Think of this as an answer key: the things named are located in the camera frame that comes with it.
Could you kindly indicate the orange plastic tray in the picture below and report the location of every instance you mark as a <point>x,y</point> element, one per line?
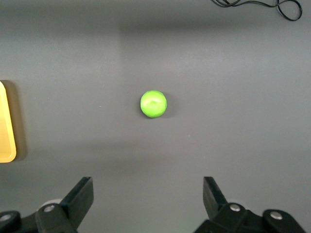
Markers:
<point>6,126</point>

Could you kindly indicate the green lime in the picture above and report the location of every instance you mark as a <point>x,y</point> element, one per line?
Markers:
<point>153,104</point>

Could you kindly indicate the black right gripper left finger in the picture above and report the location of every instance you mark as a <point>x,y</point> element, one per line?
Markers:
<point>68,208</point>

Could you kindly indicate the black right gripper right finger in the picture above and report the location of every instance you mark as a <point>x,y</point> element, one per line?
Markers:
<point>223,216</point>

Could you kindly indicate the dark grey table mat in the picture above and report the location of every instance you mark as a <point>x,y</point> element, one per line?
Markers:
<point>218,72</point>

